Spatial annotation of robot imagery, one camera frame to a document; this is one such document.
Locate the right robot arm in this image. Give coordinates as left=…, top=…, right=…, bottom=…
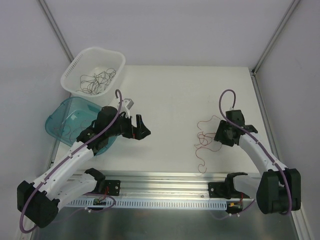
left=214, top=109, right=302, bottom=214

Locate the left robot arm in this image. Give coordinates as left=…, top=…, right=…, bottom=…
left=17, top=106, right=151, bottom=234

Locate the teal transparent plastic bin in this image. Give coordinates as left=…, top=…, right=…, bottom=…
left=45, top=97, right=102, bottom=147

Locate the white plastic basket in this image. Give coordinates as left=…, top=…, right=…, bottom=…
left=60, top=47, right=126, bottom=107

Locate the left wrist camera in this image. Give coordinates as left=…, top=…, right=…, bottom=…
left=110, top=98, right=134, bottom=118

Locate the black wire in basket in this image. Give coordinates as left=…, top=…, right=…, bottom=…
left=76, top=68, right=118, bottom=96

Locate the aluminium rail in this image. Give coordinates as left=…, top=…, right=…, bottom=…
left=49, top=169, right=286, bottom=201

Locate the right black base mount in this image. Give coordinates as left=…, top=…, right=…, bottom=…
left=208, top=182, right=232, bottom=200

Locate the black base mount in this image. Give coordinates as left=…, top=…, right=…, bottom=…
left=102, top=179, right=121, bottom=196
left=208, top=182, right=232, bottom=200

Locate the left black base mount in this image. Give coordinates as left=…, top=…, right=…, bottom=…
left=102, top=179, right=121, bottom=196

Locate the left aluminium frame post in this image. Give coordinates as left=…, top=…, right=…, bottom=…
left=37, top=0, right=74, bottom=63

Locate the aluminium frame post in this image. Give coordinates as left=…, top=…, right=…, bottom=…
left=37, top=0, right=74, bottom=63
left=251, top=0, right=301, bottom=76

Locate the right aluminium frame post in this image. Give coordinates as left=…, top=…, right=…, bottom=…
left=251, top=0, right=301, bottom=76

